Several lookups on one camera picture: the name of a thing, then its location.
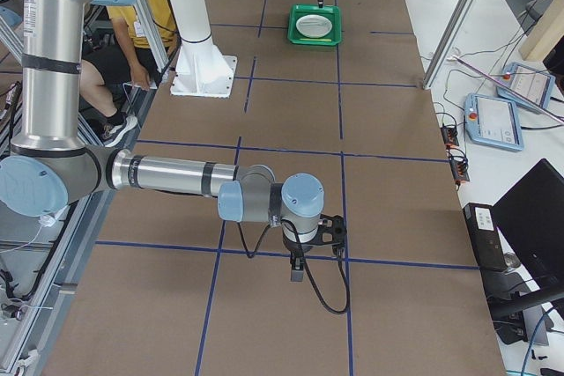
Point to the green plastic tray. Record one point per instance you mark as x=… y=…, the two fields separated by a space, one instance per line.
x=331 y=12

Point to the white round plate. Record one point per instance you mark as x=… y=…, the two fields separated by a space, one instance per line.
x=313 y=26

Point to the yellow plastic spoon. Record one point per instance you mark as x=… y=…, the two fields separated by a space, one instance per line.
x=316 y=41

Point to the near orange black hub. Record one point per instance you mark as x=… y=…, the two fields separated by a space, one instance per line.
x=459 y=164

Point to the orange black hub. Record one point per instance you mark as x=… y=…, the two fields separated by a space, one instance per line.
x=449 y=135
x=459 y=164

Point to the black mini computer box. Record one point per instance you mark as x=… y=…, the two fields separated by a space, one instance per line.
x=484 y=236

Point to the far orange black hub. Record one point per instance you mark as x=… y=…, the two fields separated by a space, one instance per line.
x=449 y=135

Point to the near blue teach pendant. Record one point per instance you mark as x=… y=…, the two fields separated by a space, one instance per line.
x=493 y=121

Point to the blue teach pendant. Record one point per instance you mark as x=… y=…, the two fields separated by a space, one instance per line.
x=493 y=121
x=535 y=85

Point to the seated person yellow shirt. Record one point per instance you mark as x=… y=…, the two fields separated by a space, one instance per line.
x=130 y=60

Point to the wooden board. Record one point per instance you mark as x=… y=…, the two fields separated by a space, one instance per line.
x=547 y=31

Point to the far blue teach pendant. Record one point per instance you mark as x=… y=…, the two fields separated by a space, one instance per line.
x=535 y=85

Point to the black computer monitor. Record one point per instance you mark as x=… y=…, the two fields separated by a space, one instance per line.
x=530 y=217

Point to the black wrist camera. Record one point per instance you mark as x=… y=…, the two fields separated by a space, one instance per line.
x=332 y=232

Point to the white camera stand pillar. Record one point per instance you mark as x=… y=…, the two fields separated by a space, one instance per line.
x=201 y=69

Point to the aluminium frame post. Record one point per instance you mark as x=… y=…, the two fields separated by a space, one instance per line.
x=447 y=40

